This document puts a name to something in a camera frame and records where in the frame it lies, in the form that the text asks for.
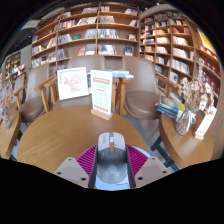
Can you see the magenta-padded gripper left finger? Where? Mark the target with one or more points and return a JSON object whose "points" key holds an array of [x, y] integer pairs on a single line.
{"points": [[85, 161]]}

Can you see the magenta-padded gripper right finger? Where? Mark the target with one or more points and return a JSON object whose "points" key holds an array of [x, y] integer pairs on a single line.
{"points": [[139, 161]]}

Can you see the grey computer mouse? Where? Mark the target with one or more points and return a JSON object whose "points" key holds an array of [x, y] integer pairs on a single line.
{"points": [[111, 156]]}

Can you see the round wooden side table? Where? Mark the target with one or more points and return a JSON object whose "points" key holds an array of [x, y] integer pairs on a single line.
{"points": [[186, 146], [8, 136]]}

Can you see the stack of books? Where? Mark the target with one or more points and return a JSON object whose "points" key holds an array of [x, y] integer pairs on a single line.
{"points": [[168, 108]]}

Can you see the white sign on wooden base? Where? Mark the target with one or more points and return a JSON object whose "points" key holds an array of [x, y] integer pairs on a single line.
{"points": [[101, 93]]}

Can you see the small white table sign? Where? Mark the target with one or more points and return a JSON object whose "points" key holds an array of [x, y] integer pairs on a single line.
{"points": [[205, 123]]}

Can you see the dark cover book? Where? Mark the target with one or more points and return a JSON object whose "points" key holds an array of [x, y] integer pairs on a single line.
{"points": [[89, 83]]}

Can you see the white framed flower picture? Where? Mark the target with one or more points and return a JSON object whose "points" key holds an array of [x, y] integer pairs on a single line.
{"points": [[72, 83]]}

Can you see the teal book stack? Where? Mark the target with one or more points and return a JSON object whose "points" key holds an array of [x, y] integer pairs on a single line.
{"points": [[118, 74]]}

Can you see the distant wooden bookshelf unit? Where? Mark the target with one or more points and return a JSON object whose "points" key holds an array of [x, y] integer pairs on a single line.
{"points": [[15, 68]]}

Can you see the curved wooden bookshelf unit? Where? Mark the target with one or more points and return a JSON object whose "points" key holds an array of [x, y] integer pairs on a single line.
{"points": [[173, 43]]}

